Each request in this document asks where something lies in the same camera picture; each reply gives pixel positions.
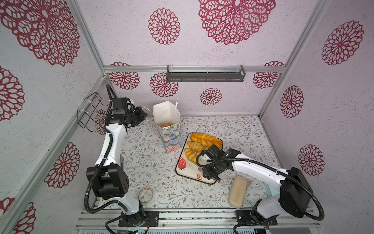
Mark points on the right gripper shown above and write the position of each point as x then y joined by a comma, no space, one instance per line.
217,163

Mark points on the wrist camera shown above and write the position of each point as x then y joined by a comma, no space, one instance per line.
119,106
214,152

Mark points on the clear tape roll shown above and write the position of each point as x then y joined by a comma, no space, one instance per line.
145,195

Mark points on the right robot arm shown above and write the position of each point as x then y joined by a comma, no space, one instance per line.
295,196

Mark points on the black wire wall basket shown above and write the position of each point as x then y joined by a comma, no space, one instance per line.
92,117

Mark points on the long twisted bread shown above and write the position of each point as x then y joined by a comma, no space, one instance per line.
206,140

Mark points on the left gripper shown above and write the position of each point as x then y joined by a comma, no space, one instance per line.
142,115

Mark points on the beige oblong bread loaf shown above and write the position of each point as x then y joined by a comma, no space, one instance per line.
237,192

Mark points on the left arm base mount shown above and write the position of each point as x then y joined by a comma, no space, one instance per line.
140,219

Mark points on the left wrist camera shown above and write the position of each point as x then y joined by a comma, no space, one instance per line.
119,106

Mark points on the striped bread roll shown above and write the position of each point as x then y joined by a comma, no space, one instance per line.
190,155
195,146

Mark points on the floral paper bag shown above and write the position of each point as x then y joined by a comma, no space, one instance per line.
167,119

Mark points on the mint green box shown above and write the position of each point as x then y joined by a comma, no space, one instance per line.
271,191

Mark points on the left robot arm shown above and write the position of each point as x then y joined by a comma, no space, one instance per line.
108,183

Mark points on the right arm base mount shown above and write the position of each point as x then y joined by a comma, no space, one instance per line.
253,218

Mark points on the black rimmed white tray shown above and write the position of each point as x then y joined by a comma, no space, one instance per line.
190,170

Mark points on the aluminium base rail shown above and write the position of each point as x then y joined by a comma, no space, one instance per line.
195,221

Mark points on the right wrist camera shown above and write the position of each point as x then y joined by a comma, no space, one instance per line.
214,152

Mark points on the white slotted spatula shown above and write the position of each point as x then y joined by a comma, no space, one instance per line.
204,160

